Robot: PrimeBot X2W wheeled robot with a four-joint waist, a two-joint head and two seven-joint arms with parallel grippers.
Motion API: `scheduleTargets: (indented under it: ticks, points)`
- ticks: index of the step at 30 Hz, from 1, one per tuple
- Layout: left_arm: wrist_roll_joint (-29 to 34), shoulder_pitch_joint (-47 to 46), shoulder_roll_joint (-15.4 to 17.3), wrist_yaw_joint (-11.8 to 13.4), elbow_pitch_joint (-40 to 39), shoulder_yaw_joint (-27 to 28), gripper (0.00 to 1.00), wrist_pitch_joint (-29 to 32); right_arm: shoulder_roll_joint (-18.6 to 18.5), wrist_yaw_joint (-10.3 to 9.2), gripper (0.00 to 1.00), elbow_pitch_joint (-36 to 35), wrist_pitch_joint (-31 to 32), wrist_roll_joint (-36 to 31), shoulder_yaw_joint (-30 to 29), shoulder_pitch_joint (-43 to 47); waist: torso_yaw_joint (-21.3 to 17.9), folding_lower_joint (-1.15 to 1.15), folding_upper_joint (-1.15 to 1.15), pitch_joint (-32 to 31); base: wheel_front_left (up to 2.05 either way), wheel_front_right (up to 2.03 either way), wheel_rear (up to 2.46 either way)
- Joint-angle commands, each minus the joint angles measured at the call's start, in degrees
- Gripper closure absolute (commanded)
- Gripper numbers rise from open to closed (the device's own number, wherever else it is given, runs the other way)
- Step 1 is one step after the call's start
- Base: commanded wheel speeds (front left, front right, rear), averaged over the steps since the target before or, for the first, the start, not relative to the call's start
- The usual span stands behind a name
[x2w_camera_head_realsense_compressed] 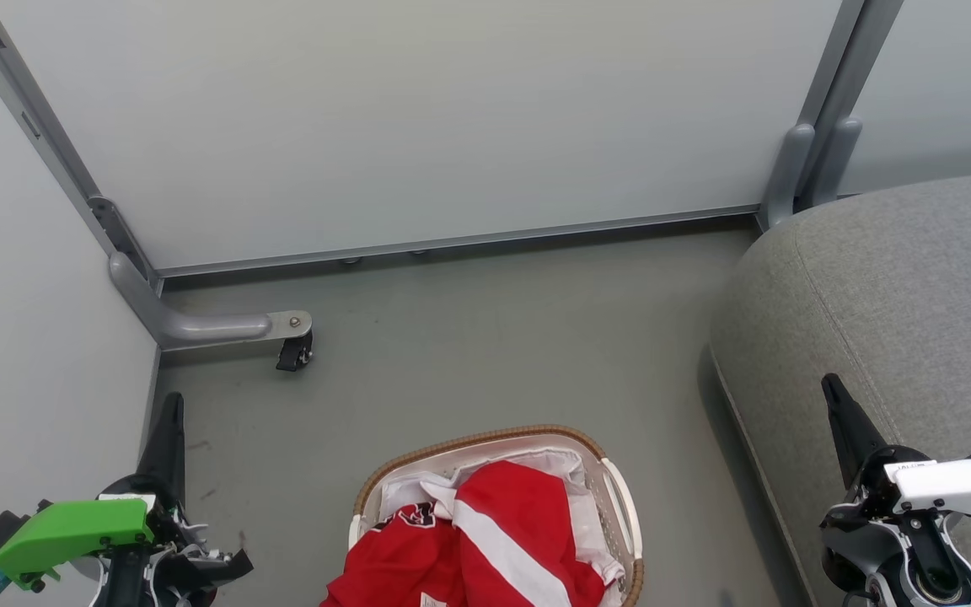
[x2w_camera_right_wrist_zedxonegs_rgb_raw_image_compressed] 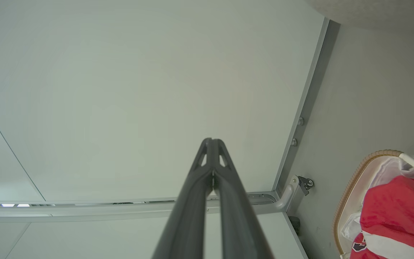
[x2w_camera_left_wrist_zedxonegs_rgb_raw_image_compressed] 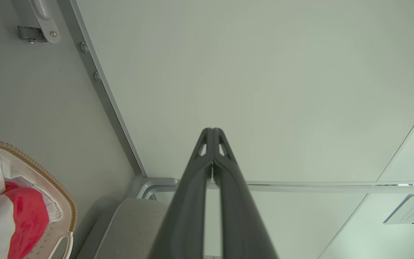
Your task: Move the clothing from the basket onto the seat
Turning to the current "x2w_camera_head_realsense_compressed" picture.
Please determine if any grey upright partition foot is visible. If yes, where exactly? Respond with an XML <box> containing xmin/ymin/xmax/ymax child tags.
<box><xmin>759</xmin><ymin>123</ymin><xmax>816</xmax><ymax>232</ymax></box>
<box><xmin>806</xmin><ymin>115</ymin><xmax>864</xmax><ymax>212</ymax></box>

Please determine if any white wicker-rimmed laundry basket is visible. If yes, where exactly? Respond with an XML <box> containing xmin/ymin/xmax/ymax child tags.
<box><xmin>348</xmin><ymin>424</ymin><xmax>646</xmax><ymax>607</ymax></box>

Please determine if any grey partition double post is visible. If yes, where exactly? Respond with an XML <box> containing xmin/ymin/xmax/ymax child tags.
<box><xmin>793</xmin><ymin>0</ymin><xmax>905</xmax><ymax>212</ymax></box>

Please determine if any grey partition bottom rail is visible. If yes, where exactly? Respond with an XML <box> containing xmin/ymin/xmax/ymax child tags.
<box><xmin>152</xmin><ymin>204</ymin><xmax>763</xmax><ymax>280</ymax></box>

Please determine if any grey partition corner post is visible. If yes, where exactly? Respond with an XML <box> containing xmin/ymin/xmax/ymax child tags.
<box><xmin>0</xmin><ymin>0</ymin><xmax>164</xmax><ymax>296</ymax></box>

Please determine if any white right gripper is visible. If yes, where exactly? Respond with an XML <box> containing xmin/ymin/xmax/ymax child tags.
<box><xmin>820</xmin><ymin>373</ymin><xmax>971</xmax><ymax>540</ymax></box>

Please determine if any white basket liner bag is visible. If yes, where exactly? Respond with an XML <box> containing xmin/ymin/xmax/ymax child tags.
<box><xmin>378</xmin><ymin>447</ymin><xmax>623</xmax><ymax>607</ymax></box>

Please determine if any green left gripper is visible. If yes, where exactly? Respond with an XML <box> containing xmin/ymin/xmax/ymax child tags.
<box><xmin>0</xmin><ymin>392</ymin><xmax>255</xmax><ymax>607</ymax></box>

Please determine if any grey curved partition foot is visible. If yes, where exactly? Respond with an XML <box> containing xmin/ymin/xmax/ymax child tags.
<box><xmin>108</xmin><ymin>250</ymin><xmax>314</xmax><ymax>352</ymax></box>

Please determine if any black caster wheel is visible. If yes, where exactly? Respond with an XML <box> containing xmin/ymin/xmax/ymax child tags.
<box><xmin>275</xmin><ymin>330</ymin><xmax>315</xmax><ymax>373</ymax></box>

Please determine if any red and white jersey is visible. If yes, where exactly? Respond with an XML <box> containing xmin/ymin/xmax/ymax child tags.
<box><xmin>320</xmin><ymin>459</ymin><xmax>626</xmax><ymax>607</ymax></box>

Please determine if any grey fabric sofa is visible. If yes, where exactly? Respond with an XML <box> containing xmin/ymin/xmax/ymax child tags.
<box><xmin>708</xmin><ymin>169</ymin><xmax>971</xmax><ymax>607</ymax></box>

